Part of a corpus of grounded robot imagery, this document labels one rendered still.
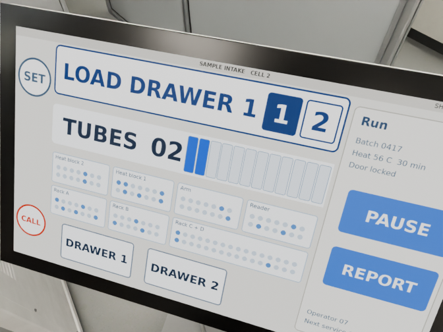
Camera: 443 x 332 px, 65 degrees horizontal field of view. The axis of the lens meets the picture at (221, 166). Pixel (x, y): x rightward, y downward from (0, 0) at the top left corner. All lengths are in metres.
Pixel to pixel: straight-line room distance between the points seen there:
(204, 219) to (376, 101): 0.20
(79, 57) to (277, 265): 0.30
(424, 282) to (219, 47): 0.29
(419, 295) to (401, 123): 0.17
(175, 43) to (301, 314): 0.31
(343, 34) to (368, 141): 0.85
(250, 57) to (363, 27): 0.81
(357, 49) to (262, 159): 0.85
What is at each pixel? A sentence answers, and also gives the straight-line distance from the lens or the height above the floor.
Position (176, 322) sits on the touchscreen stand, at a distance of 1.40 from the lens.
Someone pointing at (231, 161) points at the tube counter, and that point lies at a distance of 0.34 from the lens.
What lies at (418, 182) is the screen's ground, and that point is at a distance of 0.36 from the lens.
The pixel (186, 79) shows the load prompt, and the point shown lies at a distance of 0.35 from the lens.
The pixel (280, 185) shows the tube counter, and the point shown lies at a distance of 0.34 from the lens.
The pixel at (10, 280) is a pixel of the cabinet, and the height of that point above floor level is 0.54.
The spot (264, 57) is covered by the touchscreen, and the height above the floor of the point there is 1.19.
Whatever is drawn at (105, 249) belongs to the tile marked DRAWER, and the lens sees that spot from 0.44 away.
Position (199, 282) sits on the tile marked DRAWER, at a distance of 0.41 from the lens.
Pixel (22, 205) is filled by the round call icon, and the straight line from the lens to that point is 0.48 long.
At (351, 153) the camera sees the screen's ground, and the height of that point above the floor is 1.14.
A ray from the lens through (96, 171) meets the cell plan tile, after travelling 0.41.
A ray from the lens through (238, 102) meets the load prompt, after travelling 0.34.
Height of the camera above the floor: 1.39
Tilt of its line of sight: 55 degrees down
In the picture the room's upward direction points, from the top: 1 degrees counter-clockwise
